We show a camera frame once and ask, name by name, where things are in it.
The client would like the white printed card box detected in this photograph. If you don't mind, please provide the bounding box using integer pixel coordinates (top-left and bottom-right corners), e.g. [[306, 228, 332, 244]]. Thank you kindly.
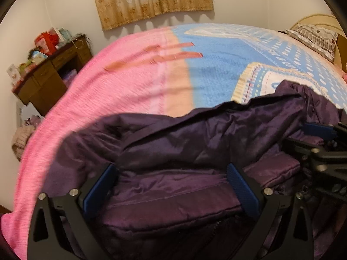
[[7, 63, 21, 86]]

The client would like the brown wooden desk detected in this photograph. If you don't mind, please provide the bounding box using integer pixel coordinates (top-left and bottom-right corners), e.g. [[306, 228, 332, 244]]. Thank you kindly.
[[12, 35, 93, 117]]

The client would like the pink blanket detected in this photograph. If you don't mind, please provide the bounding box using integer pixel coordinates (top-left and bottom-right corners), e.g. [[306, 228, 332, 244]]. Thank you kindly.
[[0, 26, 196, 252]]

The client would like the grey patterned pillow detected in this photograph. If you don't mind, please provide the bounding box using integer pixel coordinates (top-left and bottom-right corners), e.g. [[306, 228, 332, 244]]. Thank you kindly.
[[286, 23, 339, 63]]

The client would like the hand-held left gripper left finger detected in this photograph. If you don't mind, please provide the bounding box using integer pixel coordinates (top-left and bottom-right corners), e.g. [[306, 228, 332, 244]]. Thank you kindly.
[[27, 163, 117, 260]]

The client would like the beige floral window curtain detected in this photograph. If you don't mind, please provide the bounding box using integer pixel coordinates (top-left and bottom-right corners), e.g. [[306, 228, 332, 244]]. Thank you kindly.
[[90, 0, 214, 31]]

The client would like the purple quilted jacket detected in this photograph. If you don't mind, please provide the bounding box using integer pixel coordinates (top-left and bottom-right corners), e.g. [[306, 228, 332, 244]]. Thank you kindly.
[[45, 79, 347, 260]]

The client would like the cream bed headboard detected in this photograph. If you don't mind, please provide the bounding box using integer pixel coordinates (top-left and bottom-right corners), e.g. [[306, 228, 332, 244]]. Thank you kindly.
[[290, 13, 347, 69]]

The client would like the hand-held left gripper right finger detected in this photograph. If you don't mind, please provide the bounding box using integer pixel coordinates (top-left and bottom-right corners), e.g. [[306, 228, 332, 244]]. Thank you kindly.
[[226, 163, 315, 260]]

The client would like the white paper bag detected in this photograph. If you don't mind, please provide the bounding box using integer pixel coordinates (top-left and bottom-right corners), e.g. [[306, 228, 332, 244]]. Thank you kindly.
[[19, 104, 41, 120]]

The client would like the pile of beige purple clothes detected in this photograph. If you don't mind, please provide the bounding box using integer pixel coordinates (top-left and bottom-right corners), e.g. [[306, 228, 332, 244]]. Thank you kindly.
[[12, 115, 45, 161]]

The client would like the olive green bag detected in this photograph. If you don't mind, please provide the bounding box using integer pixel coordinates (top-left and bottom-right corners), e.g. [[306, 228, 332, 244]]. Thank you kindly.
[[18, 57, 37, 73]]

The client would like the stack of boxes under desk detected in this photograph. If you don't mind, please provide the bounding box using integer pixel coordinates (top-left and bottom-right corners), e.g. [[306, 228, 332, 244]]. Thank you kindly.
[[60, 69, 79, 82]]

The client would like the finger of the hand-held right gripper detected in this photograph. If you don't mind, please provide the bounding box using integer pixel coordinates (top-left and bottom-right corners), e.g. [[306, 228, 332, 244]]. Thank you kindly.
[[302, 122, 347, 142], [282, 138, 322, 159]]

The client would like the pale teal box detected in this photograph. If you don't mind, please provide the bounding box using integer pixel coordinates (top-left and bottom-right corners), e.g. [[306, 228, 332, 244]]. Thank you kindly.
[[58, 28, 72, 43]]

